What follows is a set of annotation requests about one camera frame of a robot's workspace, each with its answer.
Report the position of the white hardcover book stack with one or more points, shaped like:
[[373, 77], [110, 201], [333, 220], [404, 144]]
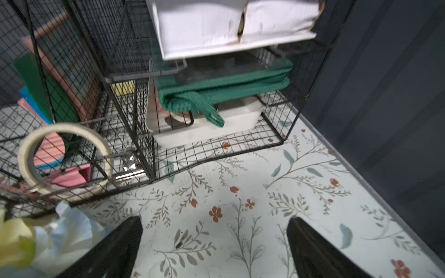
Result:
[[189, 29]]

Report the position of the black wire desk organizer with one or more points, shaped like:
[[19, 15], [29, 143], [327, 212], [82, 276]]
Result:
[[103, 55]]

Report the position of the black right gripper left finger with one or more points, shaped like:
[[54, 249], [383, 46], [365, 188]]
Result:
[[113, 257]]

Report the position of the white rose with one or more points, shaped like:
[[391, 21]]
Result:
[[45, 248]]

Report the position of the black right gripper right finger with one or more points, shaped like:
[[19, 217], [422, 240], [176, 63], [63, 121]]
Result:
[[315, 257]]

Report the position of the white plastic tray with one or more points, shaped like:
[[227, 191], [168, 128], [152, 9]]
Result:
[[174, 130]]

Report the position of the masking tape roll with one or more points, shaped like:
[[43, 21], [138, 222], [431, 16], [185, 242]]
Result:
[[37, 148]]

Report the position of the green folder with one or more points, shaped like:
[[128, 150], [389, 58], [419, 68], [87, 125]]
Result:
[[44, 95]]

